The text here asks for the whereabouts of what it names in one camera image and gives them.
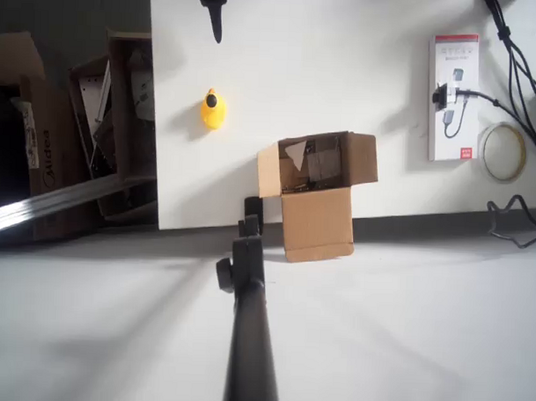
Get yellow rubber duck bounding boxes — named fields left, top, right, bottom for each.
left=199, top=86, right=230, bottom=131

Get open cardboard parts box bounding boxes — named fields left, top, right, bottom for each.
left=63, top=26, right=165, bottom=227

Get Midea cardboard box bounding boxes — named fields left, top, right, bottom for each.
left=0, top=30, right=106, bottom=244

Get small open cardboard box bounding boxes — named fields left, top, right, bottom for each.
left=253, top=128, right=380, bottom=266

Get white adapter product box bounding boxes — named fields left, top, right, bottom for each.
left=424, top=32, right=482, bottom=164

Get white paper triangle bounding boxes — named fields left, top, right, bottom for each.
left=283, top=139, right=310, bottom=172

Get grey metal block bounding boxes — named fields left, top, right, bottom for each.
left=304, top=148, right=344, bottom=183

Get white printed paper label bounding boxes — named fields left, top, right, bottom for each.
left=7, top=96, right=40, bottom=170

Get black and white adapter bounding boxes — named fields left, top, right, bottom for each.
left=430, top=81, right=460, bottom=113

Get clear tape roll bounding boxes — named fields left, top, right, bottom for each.
left=476, top=120, right=530, bottom=186

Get perforated metal bracket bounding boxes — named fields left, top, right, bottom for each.
left=73, top=61, right=114, bottom=179

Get aluminium profile rail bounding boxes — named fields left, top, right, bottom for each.
left=0, top=170, right=158, bottom=246

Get black adapter cable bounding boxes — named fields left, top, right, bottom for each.
left=453, top=86, right=536, bottom=155

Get black camera stand pole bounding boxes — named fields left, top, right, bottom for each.
left=211, top=193, right=290, bottom=401

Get wavy black cable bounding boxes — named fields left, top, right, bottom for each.
left=485, top=193, right=536, bottom=251

